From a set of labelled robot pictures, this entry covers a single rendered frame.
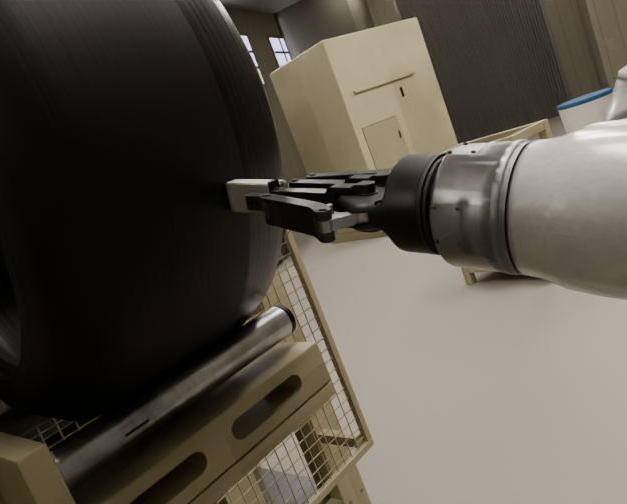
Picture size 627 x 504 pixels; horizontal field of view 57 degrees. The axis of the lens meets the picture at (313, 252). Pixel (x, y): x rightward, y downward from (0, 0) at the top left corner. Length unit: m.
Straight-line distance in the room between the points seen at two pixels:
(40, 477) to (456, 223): 0.41
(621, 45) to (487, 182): 9.03
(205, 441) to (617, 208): 0.48
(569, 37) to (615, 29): 2.65
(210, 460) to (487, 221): 0.42
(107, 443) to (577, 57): 11.62
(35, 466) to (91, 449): 0.07
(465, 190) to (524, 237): 0.05
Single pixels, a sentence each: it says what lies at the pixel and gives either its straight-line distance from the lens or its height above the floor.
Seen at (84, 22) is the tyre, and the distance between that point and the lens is 0.55.
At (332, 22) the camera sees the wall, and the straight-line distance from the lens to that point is 11.18.
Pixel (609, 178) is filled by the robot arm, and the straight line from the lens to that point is 0.35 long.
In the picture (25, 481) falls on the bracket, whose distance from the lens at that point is 0.57.
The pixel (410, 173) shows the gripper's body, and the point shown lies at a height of 1.06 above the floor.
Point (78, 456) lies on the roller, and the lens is 0.62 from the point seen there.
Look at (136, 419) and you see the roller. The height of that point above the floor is 0.91.
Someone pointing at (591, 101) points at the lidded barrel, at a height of 0.58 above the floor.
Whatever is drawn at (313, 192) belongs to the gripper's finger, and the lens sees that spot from 0.48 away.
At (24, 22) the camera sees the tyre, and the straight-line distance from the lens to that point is 0.53.
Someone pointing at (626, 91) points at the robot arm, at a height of 1.06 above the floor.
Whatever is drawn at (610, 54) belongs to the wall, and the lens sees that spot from 9.38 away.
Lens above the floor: 1.10
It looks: 10 degrees down
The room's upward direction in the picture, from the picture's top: 21 degrees counter-clockwise
